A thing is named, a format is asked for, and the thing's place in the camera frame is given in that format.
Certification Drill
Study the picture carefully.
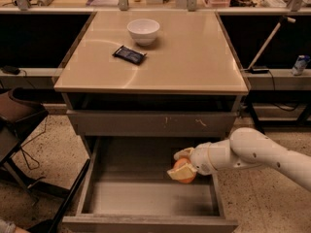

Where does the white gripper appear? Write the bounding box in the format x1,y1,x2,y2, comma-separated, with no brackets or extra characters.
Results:
167,143,216,181

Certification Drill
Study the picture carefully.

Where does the orange fruit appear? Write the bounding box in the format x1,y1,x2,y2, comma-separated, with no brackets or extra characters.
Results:
173,158,196,183

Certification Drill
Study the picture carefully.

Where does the person's forearm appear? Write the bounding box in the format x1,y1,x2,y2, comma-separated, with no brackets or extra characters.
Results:
0,219,29,233

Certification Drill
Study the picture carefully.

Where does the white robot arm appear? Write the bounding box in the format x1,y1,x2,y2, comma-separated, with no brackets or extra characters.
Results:
167,127,311,191

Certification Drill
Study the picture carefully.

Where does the grey open middle drawer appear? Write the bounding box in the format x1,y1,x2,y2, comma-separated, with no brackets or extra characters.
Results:
63,137,238,233

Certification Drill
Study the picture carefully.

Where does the grey closed top drawer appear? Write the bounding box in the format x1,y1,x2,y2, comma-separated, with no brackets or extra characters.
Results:
67,110,236,138

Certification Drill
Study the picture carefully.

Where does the beige top drawer cabinet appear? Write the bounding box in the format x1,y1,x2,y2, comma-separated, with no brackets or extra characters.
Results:
54,10,248,95

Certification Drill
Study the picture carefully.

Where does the black table leg stand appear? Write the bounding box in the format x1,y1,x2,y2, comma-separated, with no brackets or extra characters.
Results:
245,98,264,134

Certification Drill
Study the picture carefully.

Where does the black power adapter right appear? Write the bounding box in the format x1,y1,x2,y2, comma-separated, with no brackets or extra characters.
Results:
249,66,269,74

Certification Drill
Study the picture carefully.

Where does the black power adapter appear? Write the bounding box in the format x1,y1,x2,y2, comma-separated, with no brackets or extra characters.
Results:
1,66,20,75
249,66,269,74

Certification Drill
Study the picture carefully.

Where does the dark blue snack packet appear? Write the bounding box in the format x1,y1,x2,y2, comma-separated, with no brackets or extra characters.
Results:
113,46,146,65

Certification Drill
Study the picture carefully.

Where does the white ceramic bowl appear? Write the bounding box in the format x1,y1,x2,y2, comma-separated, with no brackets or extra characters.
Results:
127,18,160,46

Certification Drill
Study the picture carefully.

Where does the blue white can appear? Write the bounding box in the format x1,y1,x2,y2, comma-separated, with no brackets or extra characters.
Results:
292,55,311,76

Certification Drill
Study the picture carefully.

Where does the white stick with black tip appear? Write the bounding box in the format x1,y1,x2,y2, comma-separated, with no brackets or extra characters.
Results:
246,16,296,73

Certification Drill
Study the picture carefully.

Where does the dark brown chair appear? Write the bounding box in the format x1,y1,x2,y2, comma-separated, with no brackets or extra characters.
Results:
0,88,69,200

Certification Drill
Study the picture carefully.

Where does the black power adapter left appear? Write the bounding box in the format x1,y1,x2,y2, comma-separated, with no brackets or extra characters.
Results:
1,66,20,75

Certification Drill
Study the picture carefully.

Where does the black camera tripod leg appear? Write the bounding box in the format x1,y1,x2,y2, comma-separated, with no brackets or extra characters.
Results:
48,159,90,233

